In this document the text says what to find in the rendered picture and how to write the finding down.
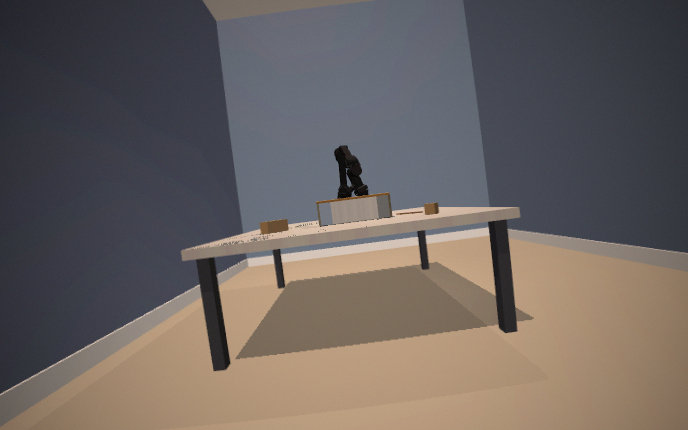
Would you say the tan rectangular block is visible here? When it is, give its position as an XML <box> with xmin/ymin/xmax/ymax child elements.
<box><xmin>259</xmin><ymin>219</ymin><xmax>289</xmax><ymax>234</ymax></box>

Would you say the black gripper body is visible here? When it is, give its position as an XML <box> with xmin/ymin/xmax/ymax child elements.
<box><xmin>351</xmin><ymin>177</ymin><xmax>368</xmax><ymax>195</ymax></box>

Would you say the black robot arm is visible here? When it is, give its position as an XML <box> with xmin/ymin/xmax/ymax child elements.
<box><xmin>334</xmin><ymin>145</ymin><xmax>362</xmax><ymax>199</ymax></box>

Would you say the small brown cube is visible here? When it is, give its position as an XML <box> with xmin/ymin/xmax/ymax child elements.
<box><xmin>424</xmin><ymin>202</ymin><xmax>439</xmax><ymax>215</ymax></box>

